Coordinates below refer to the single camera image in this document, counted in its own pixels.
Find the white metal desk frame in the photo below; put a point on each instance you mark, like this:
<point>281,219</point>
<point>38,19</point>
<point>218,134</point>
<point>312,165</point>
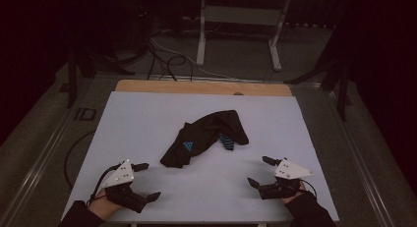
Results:
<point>242,15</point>

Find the person's right hand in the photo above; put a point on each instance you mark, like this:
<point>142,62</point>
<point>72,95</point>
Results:
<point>296,196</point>

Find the person's left hand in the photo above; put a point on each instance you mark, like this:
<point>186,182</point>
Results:
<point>102,205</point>

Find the black tripod stand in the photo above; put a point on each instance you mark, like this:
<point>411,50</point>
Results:
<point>342,96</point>

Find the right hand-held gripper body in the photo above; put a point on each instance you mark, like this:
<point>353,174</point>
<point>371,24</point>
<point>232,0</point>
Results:
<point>290,170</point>

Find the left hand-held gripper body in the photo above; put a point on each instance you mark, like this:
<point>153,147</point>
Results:
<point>119,176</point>

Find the black garment with blue stripes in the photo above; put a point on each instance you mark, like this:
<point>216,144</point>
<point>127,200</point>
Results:
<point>203,132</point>

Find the aluminium floor rail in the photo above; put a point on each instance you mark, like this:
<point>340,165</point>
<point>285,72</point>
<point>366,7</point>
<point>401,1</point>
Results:
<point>42,155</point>
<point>357,148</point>

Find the grey round table grommet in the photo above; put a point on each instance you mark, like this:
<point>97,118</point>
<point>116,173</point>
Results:
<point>238,93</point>

